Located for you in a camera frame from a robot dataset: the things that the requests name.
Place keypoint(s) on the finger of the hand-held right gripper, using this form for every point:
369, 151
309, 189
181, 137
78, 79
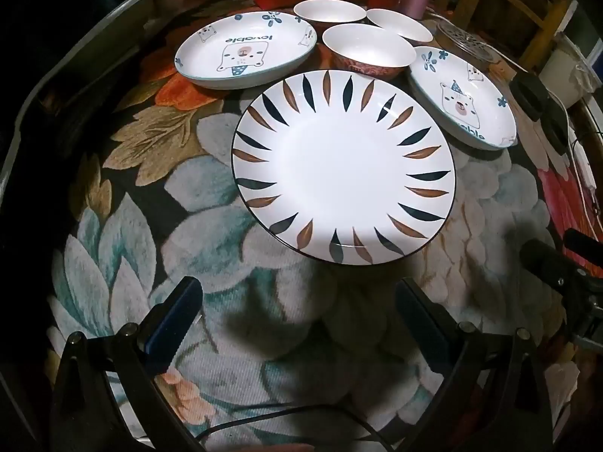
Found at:
546, 261
584, 241

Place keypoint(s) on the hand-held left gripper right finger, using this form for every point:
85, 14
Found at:
424, 325

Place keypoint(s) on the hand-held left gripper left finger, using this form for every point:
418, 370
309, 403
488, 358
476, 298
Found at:
172, 325

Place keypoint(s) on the white plate with leaf pattern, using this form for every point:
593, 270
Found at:
344, 169

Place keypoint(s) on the white plate with bear print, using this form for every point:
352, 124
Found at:
245, 52
464, 99

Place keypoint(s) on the white bowl with red outside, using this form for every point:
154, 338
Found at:
400, 23
329, 12
367, 49

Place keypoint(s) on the white power strip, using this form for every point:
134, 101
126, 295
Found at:
584, 169

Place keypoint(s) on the floral rug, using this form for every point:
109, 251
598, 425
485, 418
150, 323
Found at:
141, 245

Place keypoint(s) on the black slipper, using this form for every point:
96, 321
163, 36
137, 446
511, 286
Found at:
556, 129
530, 94

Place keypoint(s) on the white bucket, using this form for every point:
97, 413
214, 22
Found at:
560, 73

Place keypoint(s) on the round perforated metal tin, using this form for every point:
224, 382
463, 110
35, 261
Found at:
466, 42

